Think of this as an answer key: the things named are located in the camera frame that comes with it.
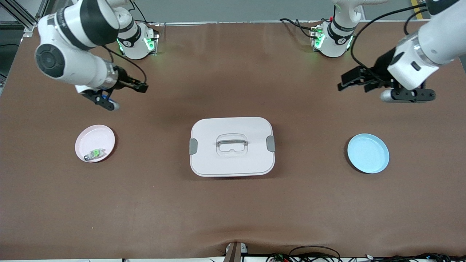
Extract white lidded storage box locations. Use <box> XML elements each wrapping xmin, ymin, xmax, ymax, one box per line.
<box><xmin>189</xmin><ymin>116</ymin><xmax>276</xmax><ymax>178</ymax></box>

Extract pink round plate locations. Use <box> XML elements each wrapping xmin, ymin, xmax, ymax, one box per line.
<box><xmin>75</xmin><ymin>124</ymin><xmax>116</xmax><ymax>163</ymax></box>

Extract light blue round plate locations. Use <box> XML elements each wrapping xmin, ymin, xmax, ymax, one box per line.
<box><xmin>347</xmin><ymin>133</ymin><xmax>390</xmax><ymax>174</ymax></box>

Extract brown table mat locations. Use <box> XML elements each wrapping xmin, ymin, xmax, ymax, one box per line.
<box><xmin>0</xmin><ymin>21</ymin><xmax>466</xmax><ymax>261</ymax></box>

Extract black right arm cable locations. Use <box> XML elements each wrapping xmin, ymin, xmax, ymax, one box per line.
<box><xmin>102</xmin><ymin>45</ymin><xmax>147</xmax><ymax>86</ymax></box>

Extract black base cable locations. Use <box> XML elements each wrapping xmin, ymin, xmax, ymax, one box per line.
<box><xmin>124</xmin><ymin>0</ymin><xmax>159</xmax><ymax>26</ymax></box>

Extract black base power cables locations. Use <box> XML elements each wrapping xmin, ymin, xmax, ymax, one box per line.
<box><xmin>279</xmin><ymin>17</ymin><xmax>328</xmax><ymax>39</ymax></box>

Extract aluminium frame post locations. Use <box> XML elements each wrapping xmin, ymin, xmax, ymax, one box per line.
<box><xmin>0</xmin><ymin>0</ymin><xmax>50</xmax><ymax>37</ymax></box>

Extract aluminium table edge rail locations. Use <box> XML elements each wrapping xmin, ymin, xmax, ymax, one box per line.
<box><xmin>138</xmin><ymin>21</ymin><xmax>439</xmax><ymax>27</ymax></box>

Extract black cable bundle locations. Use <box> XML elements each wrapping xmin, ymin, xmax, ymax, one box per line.
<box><xmin>266</xmin><ymin>246</ymin><xmax>466</xmax><ymax>262</ymax></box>

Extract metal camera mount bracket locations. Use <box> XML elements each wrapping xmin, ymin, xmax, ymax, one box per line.
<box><xmin>224</xmin><ymin>241</ymin><xmax>249</xmax><ymax>262</ymax></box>

